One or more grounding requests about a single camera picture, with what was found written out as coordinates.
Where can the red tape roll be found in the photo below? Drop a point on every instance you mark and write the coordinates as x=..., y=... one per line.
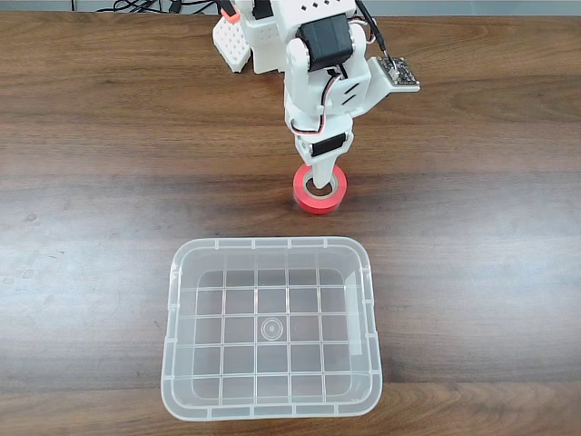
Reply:
x=318, y=206

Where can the orange-tipped clamp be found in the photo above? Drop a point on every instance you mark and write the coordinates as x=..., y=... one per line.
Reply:
x=230, y=16

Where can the gripper camera circuit board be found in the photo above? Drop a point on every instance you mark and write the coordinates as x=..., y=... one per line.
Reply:
x=400, y=73

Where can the clear plastic box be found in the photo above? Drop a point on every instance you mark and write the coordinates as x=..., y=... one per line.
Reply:
x=272, y=363

